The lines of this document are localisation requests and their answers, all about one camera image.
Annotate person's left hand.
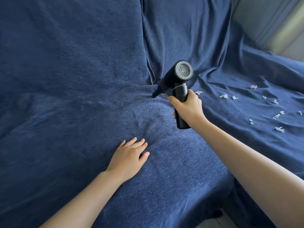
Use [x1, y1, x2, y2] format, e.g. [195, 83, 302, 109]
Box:
[105, 137, 150, 184]

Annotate person's right hand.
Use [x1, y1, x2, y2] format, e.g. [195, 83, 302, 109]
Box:
[168, 89, 207, 128]

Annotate black handheld vacuum cleaner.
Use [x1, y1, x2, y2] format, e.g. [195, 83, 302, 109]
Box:
[152, 60, 194, 130]

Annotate person's left forearm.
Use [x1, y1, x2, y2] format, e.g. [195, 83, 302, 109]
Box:
[39, 170, 124, 228]

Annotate person's right forearm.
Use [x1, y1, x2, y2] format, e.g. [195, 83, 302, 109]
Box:
[190, 116, 304, 228]

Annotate scattered white paper scraps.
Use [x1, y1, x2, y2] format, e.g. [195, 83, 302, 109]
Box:
[195, 85, 303, 133]

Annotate blue sofa cover cloth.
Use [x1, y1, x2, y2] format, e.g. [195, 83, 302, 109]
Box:
[0, 0, 304, 228]

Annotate grey curtain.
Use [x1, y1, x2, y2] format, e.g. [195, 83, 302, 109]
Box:
[231, 0, 303, 46]

